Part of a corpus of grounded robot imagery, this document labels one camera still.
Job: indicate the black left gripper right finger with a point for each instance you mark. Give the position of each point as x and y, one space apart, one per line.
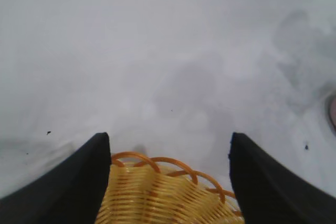
273 197

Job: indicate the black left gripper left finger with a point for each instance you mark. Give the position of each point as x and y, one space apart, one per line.
57 195

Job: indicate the pink peach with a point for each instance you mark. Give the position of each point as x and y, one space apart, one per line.
333 113

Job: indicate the yellow woven wicker basket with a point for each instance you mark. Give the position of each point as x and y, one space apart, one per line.
162 197

